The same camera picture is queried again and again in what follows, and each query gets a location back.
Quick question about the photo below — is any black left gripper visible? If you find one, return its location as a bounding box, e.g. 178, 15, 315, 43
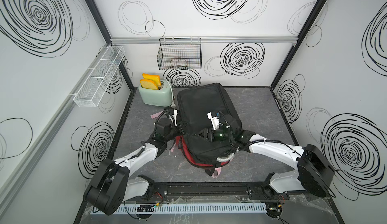
164, 121, 188, 144

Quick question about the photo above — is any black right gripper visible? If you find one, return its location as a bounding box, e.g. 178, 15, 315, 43
195, 127, 233, 142

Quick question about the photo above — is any red and black backpack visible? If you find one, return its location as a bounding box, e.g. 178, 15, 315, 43
174, 136, 230, 179

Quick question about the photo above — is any large black backpack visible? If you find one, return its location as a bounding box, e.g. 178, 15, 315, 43
177, 83, 242, 169

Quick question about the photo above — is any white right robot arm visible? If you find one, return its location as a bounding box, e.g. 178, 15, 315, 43
197, 126, 335, 197

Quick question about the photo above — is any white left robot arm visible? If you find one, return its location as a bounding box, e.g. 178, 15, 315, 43
83, 108, 181, 216

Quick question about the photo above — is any mint green toaster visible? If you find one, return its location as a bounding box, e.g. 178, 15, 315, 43
138, 78, 175, 108

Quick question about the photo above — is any front toast slice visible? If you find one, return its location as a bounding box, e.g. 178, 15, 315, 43
140, 79, 159, 90

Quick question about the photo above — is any toast slice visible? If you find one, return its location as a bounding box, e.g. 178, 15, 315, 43
142, 73, 162, 86
140, 79, 159, 90

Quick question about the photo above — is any rear toast slice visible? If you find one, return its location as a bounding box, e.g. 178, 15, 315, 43
142, 73, 162, 86

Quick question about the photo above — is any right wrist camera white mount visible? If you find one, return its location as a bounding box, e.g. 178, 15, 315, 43
207, 112, 223, 131

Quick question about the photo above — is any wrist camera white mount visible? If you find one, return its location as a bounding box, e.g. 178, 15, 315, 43
172, 109, 178, 127
207, 112, 223, 131

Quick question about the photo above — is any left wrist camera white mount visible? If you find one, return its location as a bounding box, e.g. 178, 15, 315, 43
172, 109, 178, 127

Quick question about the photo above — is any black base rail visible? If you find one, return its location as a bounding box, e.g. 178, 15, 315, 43
126, 181, 327, 202

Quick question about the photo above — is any black wire basket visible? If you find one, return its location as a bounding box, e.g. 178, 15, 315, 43
157, 37, 202, 70

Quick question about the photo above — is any grey slotted cable duct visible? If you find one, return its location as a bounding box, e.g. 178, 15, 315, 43
114, 203, 267, 215

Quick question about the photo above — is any white mesh wall shelf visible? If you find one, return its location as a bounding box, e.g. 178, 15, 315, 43
73, 45, 125, 108

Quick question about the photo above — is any grey wall rail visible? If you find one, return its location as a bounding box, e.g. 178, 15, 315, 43
110, 36, 298, 44

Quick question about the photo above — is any black corner frame post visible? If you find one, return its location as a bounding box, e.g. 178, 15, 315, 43
271, 0, 327, 91

